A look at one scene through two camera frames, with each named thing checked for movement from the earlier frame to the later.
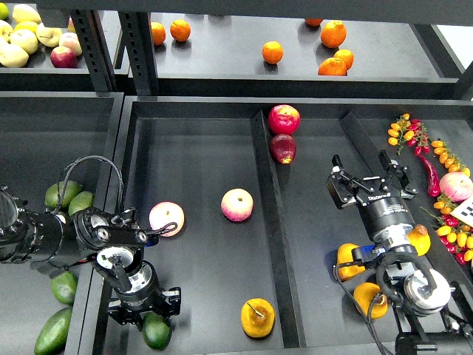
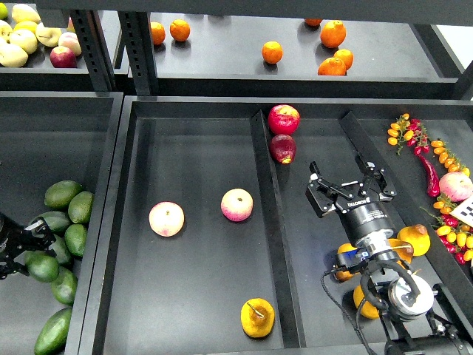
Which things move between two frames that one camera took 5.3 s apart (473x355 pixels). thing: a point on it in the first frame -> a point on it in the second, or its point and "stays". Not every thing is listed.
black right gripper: x=382 y=206 -> x=369 y=225
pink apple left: x=167 y=217 stays
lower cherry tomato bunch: x=455 y=234 stays
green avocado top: x=72 y=190 stays
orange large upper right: x=333 y=33 stays
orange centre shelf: x=273 y=52 stays
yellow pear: x=257 y=317 stays
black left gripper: x=145 y=293 -> x=15 y=240
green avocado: x=157 y=331 -> x=42 y=266
